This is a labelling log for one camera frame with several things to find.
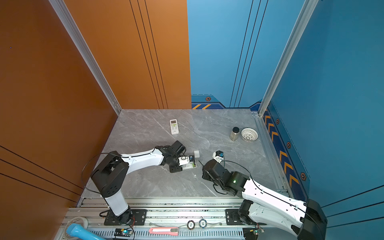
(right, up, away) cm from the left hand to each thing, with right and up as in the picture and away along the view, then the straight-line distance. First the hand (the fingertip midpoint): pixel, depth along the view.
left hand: (179, 162), depth 92 cm
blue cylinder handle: (-43, -23, -26) cm, 56 cm away
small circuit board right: (+38, -27, -22) cm, 52 cm away
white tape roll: (-44, -25, -19) cm, 54 cm away
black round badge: (+8, -25, -20) cm, 33 cm away
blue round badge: (+13, -25, -20) cm, 34 cm away
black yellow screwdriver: (+13, +2, -7) cm, 15 cm away
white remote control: (+7, -1, -2) cm, 7 cm away
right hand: (+13, -1, -15) cm, 20 cm away
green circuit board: (-25, -28, -21) cm, 43 cm away
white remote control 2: (-6, +22, +17) cm, 29 cm away
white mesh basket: (+48, +17, +13) cm, 52 cm away
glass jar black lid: (+35, +18, +5) cm, 40 cm away
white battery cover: (+10, +5, +5) cm, 12 cm away
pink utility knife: (-3, -27, -22) cm, 35 cm away
